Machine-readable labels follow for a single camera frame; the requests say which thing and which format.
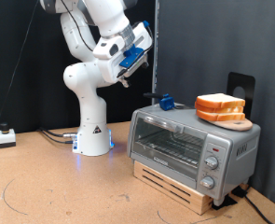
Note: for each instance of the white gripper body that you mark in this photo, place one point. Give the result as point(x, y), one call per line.
point(107, 69)

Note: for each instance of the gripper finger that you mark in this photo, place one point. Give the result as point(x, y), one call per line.
point(126, 83)
point(145, 65)

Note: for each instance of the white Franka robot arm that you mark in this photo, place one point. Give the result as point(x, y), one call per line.
point(90, 102)

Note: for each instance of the metal oven rack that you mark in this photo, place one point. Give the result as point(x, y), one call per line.
point(171, 151)

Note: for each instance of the silver oven temperature knob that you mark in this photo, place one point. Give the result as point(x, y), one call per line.
point(211, 162)

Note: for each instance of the silver toaster oven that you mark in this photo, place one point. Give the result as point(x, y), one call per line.
point(236, 140)

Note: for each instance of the vertical metal pole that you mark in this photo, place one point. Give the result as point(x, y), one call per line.
point(155, 62)

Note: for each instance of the black metal bookend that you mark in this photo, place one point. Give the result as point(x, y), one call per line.
point(236, 81)

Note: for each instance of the round wooden cutting board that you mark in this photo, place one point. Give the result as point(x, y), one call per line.
point(239, 126)

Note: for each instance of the emergency stop button box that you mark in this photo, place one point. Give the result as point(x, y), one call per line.
point(6, 137)

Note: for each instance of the wooden slatted crate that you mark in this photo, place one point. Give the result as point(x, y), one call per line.
point(186, 196)

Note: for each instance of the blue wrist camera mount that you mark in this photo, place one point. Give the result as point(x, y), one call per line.
point(130, 56)

